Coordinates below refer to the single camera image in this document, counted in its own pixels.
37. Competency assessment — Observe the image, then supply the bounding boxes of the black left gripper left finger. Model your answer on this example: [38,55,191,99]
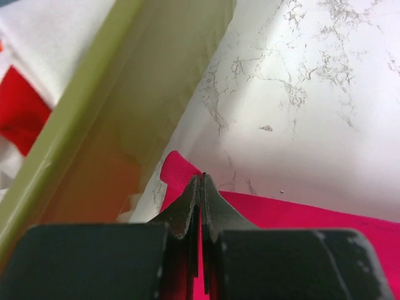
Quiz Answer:
[150,175,200,299]

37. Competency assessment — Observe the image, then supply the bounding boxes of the white orange t shirt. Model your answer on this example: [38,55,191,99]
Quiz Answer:
[1,1,114,196]

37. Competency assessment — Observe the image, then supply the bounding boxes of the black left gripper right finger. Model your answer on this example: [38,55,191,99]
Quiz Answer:
[200,172,259,299]

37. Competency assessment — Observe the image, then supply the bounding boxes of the magenta t shirt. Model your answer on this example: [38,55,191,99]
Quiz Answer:
[159,151,399,299]

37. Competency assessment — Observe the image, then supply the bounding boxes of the olive green plastic bin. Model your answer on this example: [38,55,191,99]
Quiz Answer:
[1,1,236,263]

